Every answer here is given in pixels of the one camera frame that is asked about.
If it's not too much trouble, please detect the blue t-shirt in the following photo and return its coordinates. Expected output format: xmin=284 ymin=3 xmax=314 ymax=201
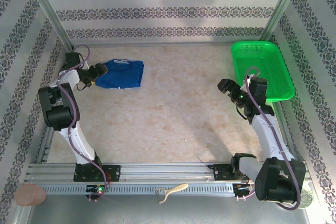
xmin=94 ymin=59 xmax=145 ymax=90

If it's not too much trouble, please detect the green plastic basket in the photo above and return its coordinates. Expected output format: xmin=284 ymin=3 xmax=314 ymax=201
xmin=230 ymin=40 xmax=295 ymax=103

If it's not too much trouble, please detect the small circuit board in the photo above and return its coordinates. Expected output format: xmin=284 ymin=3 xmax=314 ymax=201
xmin=86 ymin=185 xmax=110 ymax=194
xmin=233 ymin=183 xmax=255 ymax=192

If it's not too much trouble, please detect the cream vegetable peeler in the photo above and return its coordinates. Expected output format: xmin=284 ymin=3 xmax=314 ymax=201
xmin=155 ymin=183 xmax=189 ymax=204

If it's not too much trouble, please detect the round green patterned disc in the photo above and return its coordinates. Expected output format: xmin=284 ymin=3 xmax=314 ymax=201
xmin=300 ymin=182 xmax=314 ymax=209

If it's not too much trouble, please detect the translucent pink cup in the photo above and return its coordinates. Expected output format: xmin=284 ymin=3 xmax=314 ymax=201
xmin=15 ymin=184 xmax=47 ymax=206

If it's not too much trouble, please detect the aluminium side frame rail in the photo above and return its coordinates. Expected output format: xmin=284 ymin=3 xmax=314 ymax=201
xmin=272 ymin=102 xmax=309 ymax=164
xmin=35 ymin=49 xmax=76 ymax=164

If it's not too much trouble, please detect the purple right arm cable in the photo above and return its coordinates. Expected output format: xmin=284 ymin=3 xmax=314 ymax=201
xmin=236 ymin=66 xmax=302 ymax=211

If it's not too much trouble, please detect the long aluminium frame rail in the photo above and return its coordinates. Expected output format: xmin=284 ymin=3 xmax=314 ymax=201
xmin=71 ymin=41 xmax=265 ymax=49

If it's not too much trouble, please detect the aluminium frame post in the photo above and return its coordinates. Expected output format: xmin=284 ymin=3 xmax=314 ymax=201
xmin=261 ymin=0 xmax=309 ymax=41
xmin=22 ymin=0 xmax=76 ymax=51

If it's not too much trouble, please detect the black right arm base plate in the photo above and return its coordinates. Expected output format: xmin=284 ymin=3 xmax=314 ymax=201
xmin=212 ymin=163 xmax=262 ymax=182

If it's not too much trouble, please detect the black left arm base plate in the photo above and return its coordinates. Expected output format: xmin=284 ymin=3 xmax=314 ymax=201
xmin=73 ymin=165 xmax=122 ymax=183

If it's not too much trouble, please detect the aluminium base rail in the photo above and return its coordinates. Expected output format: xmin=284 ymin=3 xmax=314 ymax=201
xmin=25 ymin=163 xmax=309 ymax=183

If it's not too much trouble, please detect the slotted grey cable duct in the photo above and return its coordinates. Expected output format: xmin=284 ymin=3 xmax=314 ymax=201
xmin=41 ymin=183 xmax=235 ymax=196

